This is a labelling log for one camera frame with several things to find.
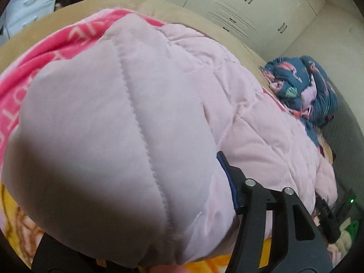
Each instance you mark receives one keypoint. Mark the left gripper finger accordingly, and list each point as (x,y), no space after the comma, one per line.
(296,242)

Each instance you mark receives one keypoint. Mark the pink quilted jacket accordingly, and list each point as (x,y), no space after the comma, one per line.
(148,125)

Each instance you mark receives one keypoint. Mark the grey padded headboard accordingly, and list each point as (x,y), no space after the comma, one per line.
(345,138)

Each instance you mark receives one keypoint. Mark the blue floral quilt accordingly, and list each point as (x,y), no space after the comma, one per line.
(302,86)

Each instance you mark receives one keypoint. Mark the white drawer cabinet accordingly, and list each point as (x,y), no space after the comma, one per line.
(21,13)

